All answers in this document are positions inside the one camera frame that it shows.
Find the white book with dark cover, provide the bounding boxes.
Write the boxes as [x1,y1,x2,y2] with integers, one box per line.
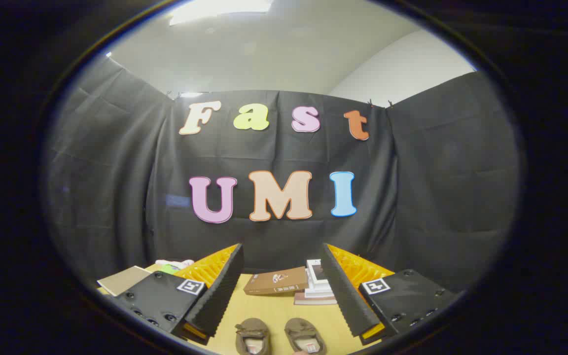
[306,259,332,286]

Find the brown fuzzy slipper shoe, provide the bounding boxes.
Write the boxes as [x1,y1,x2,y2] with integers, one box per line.
[235,318,271,355]
[284,317,327,355]

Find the ceiling light panel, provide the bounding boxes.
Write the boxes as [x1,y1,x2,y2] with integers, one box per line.
[168,0,275,26]

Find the brown hardcover book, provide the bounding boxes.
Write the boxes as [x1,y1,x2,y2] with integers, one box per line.
[243,266,310,296]

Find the plain white book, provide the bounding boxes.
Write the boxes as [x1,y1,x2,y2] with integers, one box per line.
[304,280,335,299]

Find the beige fabric storage box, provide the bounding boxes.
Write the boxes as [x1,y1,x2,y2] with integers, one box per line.
[97,265,152,297]

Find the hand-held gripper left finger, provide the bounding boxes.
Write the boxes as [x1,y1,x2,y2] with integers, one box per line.
[115,243,245,345]

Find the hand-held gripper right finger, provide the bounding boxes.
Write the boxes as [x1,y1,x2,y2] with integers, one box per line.
[320,243,458,346]

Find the plush doll with yellow hair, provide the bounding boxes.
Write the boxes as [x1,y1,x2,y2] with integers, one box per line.
[155,259,195,275]

